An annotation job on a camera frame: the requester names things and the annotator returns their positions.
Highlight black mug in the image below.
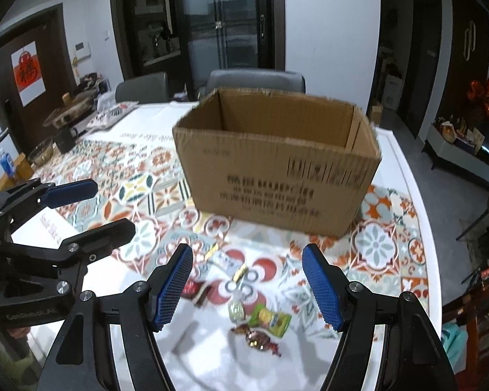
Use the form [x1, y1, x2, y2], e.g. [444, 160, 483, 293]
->
[55, 126, 80, 151]

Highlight white low cabinet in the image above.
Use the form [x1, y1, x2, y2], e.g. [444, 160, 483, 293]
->
[422, 124, 489, 188]

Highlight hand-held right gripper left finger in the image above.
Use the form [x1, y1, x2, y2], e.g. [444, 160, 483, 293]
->
[41, 243, 195, 391]

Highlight brown cardboard box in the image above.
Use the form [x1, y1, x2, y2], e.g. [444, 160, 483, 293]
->
[172, 87, 382, 238]

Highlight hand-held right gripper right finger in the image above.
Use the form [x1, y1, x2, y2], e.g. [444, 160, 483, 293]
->
[302, 243, 459, 391]

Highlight dark red snack packet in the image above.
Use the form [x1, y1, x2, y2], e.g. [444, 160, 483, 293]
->
[181, 279, 213, 307]

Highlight yellow green snack packet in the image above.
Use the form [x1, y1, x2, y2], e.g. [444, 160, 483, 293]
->
[246, 303, 293, 338]

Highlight red brown candy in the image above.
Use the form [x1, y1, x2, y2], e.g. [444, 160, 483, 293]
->
[230, 323, 282, 357]

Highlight wooden box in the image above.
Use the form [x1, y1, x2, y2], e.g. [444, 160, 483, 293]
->
[4, 152, 35, 184]

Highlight patterned white pillow packet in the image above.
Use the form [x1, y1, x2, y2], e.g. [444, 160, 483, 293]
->
[85, 101, 139, 129]

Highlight glass bowl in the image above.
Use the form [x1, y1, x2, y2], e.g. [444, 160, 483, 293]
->
[28, 138, 54, 166]

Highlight teal cloth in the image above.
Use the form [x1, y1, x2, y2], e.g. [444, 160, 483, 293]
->
[442, 322, 469, 375]

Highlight dark framed glass door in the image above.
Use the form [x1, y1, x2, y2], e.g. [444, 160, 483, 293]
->
[177, 0, 286, 102]

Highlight red and white door poster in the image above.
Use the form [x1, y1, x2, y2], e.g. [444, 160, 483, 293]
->
[11, 41, 45, 104]

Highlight orange wooden chair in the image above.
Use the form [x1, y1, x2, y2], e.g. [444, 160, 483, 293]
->
[465, 261, 489, 375]

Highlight white box on floor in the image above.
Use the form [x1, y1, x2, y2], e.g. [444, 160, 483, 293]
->
[381, 75, 404, 110]

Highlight patterned table runner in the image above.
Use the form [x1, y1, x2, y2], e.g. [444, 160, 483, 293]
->
[33, 136, 426, 343]

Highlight grey chair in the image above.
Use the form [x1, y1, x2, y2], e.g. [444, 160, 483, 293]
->
[115, 71, 170, 104]
[206, 69, 306, 99]

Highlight cooking pot on wooden tray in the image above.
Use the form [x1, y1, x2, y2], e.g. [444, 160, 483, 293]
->
[44, 97, 96, 129]

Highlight red foil balloons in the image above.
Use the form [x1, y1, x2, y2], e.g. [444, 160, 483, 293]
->
[467, 77, 489, 127]

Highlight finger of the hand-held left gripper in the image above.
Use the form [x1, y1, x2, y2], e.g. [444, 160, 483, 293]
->
[0, 178, 99, 233]
[0, 218, 136, 294]

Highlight small white candy packet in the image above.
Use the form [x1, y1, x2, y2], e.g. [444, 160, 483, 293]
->
[206, 244, 249, 282]

